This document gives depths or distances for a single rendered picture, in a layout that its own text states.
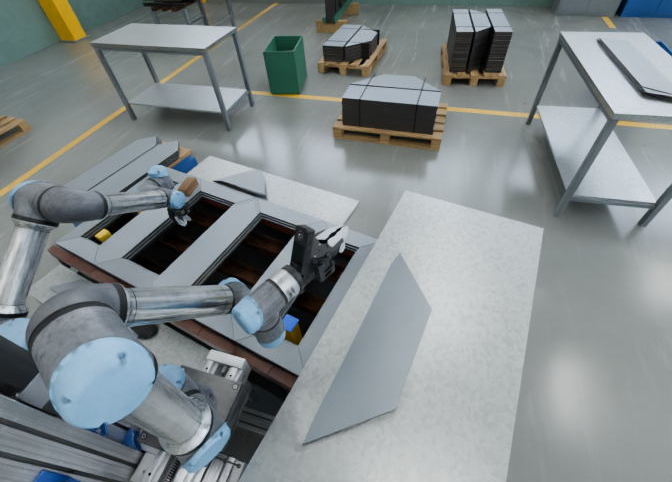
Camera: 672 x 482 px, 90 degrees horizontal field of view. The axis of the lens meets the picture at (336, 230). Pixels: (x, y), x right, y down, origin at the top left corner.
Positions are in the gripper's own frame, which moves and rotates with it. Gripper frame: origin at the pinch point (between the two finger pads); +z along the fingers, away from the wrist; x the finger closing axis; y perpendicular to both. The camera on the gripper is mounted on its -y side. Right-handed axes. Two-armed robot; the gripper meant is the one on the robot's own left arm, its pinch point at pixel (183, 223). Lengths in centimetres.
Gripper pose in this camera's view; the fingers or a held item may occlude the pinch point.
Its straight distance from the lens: 189.9
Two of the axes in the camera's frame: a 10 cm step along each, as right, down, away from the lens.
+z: 0.5, 6.8, 7.3
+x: 4.6, -6.6, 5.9
